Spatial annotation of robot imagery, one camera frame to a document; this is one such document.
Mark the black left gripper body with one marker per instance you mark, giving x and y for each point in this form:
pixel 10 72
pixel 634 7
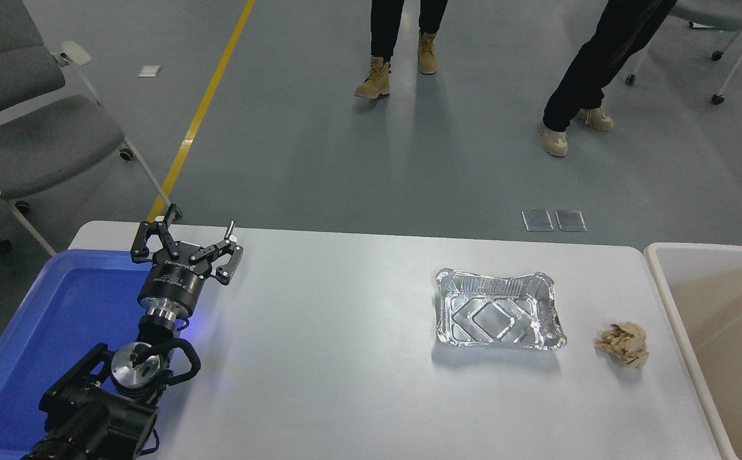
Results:
pixel 173 284

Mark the blue plastic tray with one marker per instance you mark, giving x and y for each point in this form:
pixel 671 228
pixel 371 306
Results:
pixel 58 319

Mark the grey office chair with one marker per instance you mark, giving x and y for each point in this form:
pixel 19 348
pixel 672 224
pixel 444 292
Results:
pixel 39 140

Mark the white paper scrap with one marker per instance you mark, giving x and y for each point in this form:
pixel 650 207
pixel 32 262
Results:
pixel 149 70

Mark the silver foil tray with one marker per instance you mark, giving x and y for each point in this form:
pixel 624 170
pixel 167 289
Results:
pixel 499 313

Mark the person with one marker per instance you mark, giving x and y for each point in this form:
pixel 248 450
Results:
pixel 601 51
pixel 384 25

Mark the clear floor plate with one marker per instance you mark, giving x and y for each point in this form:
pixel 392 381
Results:
pixel 571 221
pixel 537 221

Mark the crumpled tan paper ball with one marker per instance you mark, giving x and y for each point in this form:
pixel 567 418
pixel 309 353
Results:
pixel 620 342

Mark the large pale bin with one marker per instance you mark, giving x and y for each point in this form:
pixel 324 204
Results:
pixel 716 306

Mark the grey chair with white legs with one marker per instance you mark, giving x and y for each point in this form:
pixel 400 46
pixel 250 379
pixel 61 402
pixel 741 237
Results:
pixel 722 13

